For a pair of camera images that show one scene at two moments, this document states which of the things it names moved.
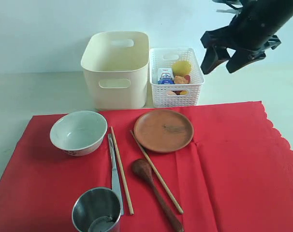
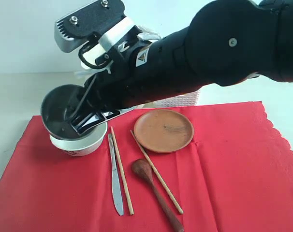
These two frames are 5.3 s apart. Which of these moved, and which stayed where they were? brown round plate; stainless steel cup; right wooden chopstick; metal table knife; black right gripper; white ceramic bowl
Moved: black right gripper; stainless steel cup
Stayed: right wooden chopstick; white ceramic bowl; brown round plate; metal table knife
